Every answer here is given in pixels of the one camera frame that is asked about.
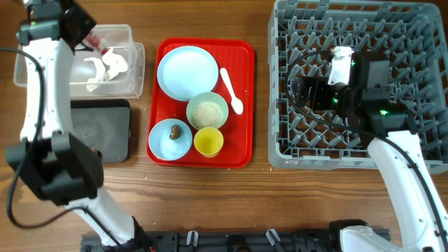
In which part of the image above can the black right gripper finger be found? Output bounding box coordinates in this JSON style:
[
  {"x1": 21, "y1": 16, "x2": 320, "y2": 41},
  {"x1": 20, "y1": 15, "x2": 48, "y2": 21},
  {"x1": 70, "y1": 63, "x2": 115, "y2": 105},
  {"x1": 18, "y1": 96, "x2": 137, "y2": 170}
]
[
  {"x1": 299, "y1": 92, "x2": 337, "y2": 110},
  {"x1": 297, "y1": 76, "x2": 333, "y2": 92}
]

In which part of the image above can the red snack wrapper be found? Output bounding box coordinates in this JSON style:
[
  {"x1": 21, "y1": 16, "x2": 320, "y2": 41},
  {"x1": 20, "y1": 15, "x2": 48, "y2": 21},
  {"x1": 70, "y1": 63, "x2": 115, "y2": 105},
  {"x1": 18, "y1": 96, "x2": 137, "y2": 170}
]
[{"x1": 85, "y1": 31, "x2": 109, "y2": 55}]

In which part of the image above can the white napkin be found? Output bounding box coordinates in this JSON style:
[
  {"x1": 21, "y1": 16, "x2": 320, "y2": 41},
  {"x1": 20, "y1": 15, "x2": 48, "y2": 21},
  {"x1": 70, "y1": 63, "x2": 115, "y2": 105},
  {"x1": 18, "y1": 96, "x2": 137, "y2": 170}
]
[{"x1": 84, "y1": 48, "x2": 128, "y2": 92}]

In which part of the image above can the white plastic spoon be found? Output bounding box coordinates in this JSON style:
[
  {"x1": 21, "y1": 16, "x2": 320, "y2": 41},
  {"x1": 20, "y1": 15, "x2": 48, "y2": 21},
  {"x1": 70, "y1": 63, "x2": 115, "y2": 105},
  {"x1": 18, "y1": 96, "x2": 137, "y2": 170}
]
[{"x1": 219, "y1": 68, "x2": 244, "y2": 115}]

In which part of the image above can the green bowl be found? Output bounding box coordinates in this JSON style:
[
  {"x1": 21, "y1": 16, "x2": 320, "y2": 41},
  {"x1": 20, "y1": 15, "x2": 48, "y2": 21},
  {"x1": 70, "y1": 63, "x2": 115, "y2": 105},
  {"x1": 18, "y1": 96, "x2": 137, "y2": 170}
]
[{"x1": 186, "y1": 92, "x2": 229, "y2": 130}]

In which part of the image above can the yellow cup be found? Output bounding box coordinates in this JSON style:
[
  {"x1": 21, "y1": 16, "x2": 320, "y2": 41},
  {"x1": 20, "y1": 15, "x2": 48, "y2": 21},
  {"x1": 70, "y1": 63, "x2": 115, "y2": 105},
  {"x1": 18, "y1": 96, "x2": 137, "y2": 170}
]
[{"x1": 193, "y1": 127, "x2": 224, "y2": 158}]

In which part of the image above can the large light blue plate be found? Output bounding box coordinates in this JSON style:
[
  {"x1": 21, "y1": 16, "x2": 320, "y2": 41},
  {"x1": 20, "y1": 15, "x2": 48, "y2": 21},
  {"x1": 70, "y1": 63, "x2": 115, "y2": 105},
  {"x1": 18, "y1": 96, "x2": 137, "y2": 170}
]
[{"x1": 157, "y1": 45, "x2": 218, "y2": 102}]

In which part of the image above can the brown food scrap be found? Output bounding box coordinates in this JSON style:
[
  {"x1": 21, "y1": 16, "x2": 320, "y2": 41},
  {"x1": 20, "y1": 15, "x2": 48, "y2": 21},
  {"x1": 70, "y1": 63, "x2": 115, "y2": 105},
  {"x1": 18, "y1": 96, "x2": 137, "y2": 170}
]
[{"x1": 169, "y1": 125, "x2": 181, "y2": 140}]

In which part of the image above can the small light blue bowl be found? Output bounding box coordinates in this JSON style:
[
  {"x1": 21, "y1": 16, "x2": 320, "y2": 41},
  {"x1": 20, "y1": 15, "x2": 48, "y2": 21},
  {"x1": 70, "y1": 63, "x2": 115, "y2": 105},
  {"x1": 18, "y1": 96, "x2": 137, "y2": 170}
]
[{"x1": 148, "y1": 118, "x2": 193, "y2": 161}]

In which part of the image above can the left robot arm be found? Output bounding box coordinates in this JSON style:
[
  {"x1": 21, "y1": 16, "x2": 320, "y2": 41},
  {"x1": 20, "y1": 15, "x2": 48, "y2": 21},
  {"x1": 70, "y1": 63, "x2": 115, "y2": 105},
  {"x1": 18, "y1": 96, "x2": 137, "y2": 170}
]
[{"x1": 6, "y1": 1, "x2": 151, "y2": 251}]

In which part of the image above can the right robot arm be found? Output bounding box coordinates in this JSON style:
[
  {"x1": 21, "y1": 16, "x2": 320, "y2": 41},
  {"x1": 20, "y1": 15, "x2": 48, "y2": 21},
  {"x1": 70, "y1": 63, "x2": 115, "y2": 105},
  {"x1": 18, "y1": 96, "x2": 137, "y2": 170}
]
[{"x1": 286, "y1": 47, "x2": 447, "y2": 251}]

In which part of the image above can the clear plastic waste bin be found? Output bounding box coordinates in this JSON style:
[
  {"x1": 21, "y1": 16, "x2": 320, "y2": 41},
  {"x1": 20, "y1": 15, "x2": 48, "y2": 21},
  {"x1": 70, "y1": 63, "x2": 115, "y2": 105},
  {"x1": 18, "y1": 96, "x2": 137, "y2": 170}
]
[{"x1": 19, "y1": 24, "x2": 145, "y2": 101}]

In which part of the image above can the grey dishwasher rack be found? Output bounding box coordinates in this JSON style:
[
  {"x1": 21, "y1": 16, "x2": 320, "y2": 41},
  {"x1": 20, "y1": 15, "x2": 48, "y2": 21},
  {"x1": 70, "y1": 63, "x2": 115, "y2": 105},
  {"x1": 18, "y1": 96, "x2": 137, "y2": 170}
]
[{"x1": 267, "y1": 1, "x2": 447, "y2": 174}]

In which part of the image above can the black food waste tray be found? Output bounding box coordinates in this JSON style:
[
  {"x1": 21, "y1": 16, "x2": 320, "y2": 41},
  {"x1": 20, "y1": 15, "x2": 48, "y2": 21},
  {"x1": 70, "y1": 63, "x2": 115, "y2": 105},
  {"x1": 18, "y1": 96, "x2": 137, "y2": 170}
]
[{"x1": 71, "y1": 99, "x2": 131, "y2": 163}]

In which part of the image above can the red serving tray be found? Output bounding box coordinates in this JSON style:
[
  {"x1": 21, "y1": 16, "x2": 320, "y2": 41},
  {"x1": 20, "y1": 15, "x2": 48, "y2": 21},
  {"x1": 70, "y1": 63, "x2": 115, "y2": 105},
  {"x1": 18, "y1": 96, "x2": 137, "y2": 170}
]
[{"x1": 146, "y1": 37, "x2": 255, "y2": 169}]

